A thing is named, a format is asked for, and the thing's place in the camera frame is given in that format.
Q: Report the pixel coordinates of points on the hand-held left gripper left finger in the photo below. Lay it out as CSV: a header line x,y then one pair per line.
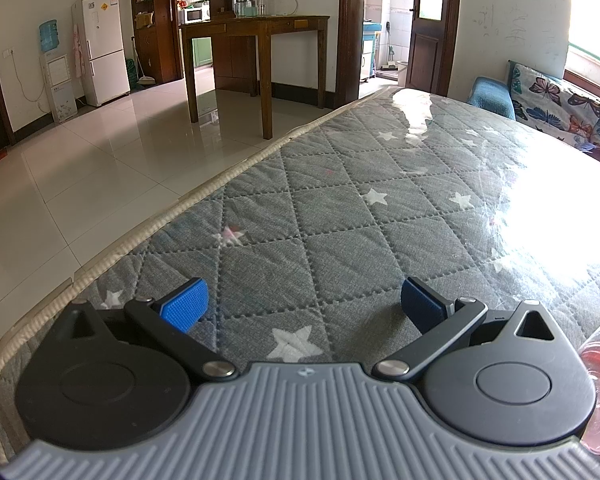
x,y
187,305

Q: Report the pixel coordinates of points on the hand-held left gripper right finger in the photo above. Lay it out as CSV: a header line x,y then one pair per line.
x,y
420,302

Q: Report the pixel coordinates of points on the grey quilted star table cover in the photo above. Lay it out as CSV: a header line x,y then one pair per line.
x,y
330,210

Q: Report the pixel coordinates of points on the blue cushion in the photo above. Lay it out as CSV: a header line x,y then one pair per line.
x,y
490,97

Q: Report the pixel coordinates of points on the broom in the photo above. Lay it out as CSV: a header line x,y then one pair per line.
x,y
142,72

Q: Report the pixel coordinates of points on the butterfly print cushion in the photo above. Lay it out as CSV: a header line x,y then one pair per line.
x,y
565,105

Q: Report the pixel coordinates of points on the white water dispenser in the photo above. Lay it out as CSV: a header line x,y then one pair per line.
x,y
59,87

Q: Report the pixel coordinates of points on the green kitchen cabinet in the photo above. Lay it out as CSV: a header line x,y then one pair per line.
x,y
202,52

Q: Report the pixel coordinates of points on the light blue cabinet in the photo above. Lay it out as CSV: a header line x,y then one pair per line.
x,y
371,50

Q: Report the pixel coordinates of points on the wooden door with glass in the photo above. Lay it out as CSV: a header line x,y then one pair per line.
x,y
430,35

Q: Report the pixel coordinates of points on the white refrigerator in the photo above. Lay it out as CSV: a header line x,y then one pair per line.
x,y
105,50

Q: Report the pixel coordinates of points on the pink hanging towel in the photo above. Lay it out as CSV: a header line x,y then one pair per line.
x,y
78,52

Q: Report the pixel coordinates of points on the dark wooden shelf cabinet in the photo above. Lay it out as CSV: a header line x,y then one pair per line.
x,y
150,25

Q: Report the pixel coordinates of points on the dark wooden table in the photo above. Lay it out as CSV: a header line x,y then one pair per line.
x,y
255,27

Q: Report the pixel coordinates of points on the white microwave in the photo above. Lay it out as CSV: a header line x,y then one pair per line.
x,y
194,14

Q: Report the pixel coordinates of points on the glass jar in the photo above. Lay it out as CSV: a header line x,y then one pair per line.
x,y
239,7
250,6
261,5

